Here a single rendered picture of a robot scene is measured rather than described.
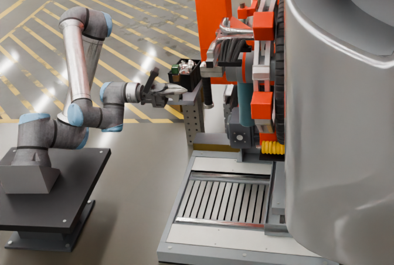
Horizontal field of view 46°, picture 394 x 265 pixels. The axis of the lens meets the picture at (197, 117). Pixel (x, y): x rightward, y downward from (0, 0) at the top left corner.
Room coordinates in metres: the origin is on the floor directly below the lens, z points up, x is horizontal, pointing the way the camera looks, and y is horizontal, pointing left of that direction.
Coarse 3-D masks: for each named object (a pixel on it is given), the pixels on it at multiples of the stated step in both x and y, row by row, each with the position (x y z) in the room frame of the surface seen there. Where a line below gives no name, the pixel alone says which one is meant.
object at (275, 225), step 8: (272, 168) 1.95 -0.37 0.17; (272, 176) 1.91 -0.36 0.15; (272, 184) 1.85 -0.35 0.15; (272, 192) 1.78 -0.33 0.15; (272, 216) 1.62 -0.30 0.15; (280, 216) 1.58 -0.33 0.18; (264, 224) 1.56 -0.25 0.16; (272, 224) 1.55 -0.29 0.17; (280, 224) 1.54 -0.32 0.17; (264, 232) 1.56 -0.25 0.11; (272, 232) 1.55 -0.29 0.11; (280, 232) 1.54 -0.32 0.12; (288, 232) 1.53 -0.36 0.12
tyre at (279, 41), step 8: (280, 0) 1.72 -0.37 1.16; (280, 8) 1.67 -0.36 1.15; (280, 16) 1.63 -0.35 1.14; (280, 24) 1.60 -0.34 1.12; (280, 32) 1.57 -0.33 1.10; (280, 40) 1.55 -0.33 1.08; (280, 48) 1.53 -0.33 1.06; (280, 56) 1.51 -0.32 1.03; (280, 64) 1.50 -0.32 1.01; (280, 72) 1.49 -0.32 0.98; (280, 80) 1.48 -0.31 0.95; (280, 88) 1.47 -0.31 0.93; (280, 96) 1.46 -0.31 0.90; (280, 104) 1.46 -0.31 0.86; (280, 112) 1.46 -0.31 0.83; (280, 120) 1.46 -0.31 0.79; (280, 128) 1.48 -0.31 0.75; (280, 136) 1.50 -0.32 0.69
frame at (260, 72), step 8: (264, 0) 1.87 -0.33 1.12; (272, 0) 1.86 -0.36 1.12; (264, 8) 1.84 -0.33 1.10; (272, 8) 1.76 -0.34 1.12; (256, 40) 1.63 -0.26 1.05; (256, 48) 1.61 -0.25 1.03; (256, 56) 1.59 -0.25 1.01; (256, 64) 1.56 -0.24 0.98; (264, 64) 1.56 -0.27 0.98; (256, 72) 1.54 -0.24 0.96; (264, 72) 1.54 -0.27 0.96; (256, 80) 1.54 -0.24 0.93; (264, 80) 1.53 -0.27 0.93; (256, 88) 1.54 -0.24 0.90; (264, 88) 1.53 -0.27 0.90; (256, 120) 1.54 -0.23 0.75; (264, 120) 1.53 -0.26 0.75; (272, 120) 1.62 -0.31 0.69; (264, 128) 1.68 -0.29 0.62; (272, 128) 1.61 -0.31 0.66
